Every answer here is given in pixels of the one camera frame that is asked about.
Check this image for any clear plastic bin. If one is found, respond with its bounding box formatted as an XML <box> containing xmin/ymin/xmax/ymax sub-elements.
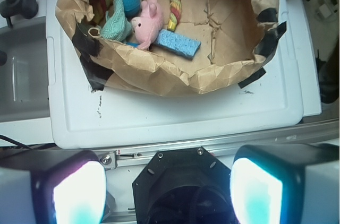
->
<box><xmin>1</xmin><ymin>18</ymin><xmax>49</xmax><ymax>122</ymax></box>

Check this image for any green knitted cloth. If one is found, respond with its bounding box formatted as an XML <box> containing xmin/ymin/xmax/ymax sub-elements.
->
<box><xmin>100</xmin><ymin>0</ymin><xmax>132</xmax><ymax>42</ymax></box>

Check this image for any pink plush bunny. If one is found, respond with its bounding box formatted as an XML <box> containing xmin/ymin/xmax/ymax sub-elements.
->
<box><xmin>131</xmin><ymin>0</ymin><xmax>164</xmax><ymax>50</ymax></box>

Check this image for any black clamp knob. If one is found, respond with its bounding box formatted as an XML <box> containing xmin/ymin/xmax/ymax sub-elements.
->
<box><xmin>1</xmin><ymin>0</ymin><xmax>39</xmax><ymax>28</ymax></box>

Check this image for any blue sponge block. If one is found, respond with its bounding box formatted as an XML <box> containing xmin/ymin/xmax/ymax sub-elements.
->
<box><xmin>154</xmin><ymin>29</ymin><xmax>201</xmax><ymax>60</ymax></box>

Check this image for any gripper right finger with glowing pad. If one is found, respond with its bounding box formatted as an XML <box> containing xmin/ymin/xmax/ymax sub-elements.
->
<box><xmin>230</xmin><ymin>143</ymin><xmax>339</xmax><ymax>223</ymax></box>

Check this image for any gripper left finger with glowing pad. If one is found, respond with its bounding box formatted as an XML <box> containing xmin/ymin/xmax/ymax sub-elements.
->
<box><xmin>1</xmin><ymin>149</ymin><xmax>107</xmax><ymax>223</ymax></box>

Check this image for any brown paper bag liner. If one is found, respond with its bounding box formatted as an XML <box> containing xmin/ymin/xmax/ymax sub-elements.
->
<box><xmin>55</xmin><ymin>0</ymin><xmax>285</xmax><ymax>97</ymax></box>

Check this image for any blue crocheted ball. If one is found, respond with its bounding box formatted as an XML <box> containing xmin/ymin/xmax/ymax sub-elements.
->
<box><xmin>122</xmin><ymin>0</ymin><xmax>141</xmax><ymax>18</ymax></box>

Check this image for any white plastic tray lid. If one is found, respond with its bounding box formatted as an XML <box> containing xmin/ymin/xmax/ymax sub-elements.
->
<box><xmin>46</xmin><ymin>0</ymin><xmax>303</xmax><ymax>149</ymax></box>

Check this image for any aluminium extrusion rail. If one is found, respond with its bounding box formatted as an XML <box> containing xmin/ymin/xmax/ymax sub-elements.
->
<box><xmin>98</xmin><ymin>118</ymin><xmax>340</xmax><ymax>224</ymax></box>

